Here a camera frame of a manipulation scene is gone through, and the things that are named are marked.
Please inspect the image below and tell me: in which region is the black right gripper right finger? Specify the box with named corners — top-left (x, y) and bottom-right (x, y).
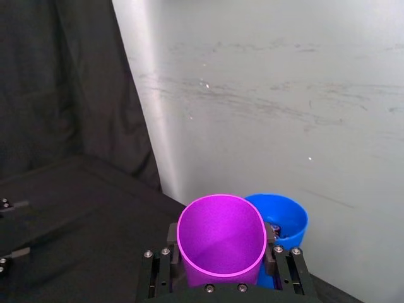
top-left (260, 222), bottom-right (315, 297)

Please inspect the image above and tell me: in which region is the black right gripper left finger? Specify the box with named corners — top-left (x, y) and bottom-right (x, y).
top-left (141, 222), bottom-right (189, 299)

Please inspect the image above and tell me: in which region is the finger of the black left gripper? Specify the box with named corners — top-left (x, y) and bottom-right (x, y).
top-left (0, 246), bottom-right (32, 278)
top-left (0, 197), bottom-right (30, 219)

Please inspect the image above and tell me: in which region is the purple plastic cup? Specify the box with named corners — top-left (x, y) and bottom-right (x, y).
top-left (176, 194), bottom-right (266, 288)

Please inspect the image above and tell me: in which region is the blue plastic cup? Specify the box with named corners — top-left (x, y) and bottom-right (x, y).
top-left (243, 193), bottom-right (309, 288)

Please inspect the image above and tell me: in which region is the black table cloth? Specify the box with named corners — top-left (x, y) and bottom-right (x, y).
top-left (0, 153), bottom-right (367, 303)

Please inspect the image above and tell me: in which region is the black hanging curtain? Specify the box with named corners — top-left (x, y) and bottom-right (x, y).
top-left (0, 0), bottom-right (163, 192)

